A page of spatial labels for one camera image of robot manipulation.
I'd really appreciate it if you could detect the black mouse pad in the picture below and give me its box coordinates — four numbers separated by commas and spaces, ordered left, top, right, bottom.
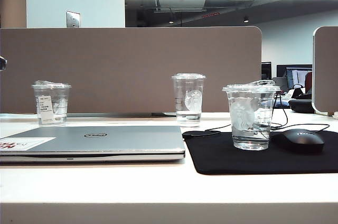
182, 129, 338, 175

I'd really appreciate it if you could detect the black zip case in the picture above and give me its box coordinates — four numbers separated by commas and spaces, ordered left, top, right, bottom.
288, 98, 315, 114

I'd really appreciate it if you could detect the black mouse cable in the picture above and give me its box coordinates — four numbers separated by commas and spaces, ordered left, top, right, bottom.
204, 94, 331, 136

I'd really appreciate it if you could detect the silver wall plate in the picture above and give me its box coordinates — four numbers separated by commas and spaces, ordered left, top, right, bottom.
65, 10, 81, 28

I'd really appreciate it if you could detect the dark unlit monitor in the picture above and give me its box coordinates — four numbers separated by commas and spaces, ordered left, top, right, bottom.
261, 61, 272, 80

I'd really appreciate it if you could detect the lit computer monitor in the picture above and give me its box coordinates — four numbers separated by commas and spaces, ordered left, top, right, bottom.
276, 64, 313, 90

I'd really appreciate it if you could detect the silver Dell laptop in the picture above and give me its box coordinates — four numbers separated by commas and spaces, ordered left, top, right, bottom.
0, 125, 186, 163

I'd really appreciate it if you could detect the brown divider white edge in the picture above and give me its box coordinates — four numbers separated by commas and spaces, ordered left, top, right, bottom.
312, 25, 338, 116

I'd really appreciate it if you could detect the red office chair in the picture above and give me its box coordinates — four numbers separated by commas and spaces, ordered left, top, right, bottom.
305, 72, 313, 94

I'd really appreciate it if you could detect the grey ceiling air duct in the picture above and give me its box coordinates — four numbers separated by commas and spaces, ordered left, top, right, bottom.
154, 0, 207, 13

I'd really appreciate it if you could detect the black computer mouse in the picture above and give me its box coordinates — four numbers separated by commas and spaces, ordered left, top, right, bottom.
271, 128, 325, 153

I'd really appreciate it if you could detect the tall clear plastic logo cup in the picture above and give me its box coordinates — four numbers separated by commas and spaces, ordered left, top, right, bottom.
171, 73, 207, 125

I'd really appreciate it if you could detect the short clear plastic logo cup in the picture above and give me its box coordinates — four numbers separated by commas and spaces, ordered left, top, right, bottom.
222, 80, 281, 151

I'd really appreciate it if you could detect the wide brown desk divider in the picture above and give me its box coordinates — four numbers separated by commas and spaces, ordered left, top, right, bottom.
0, 25, 263, 115

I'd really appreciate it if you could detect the clear plastic cup white label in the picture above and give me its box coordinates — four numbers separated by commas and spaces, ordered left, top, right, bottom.
31, 80, 72, 127

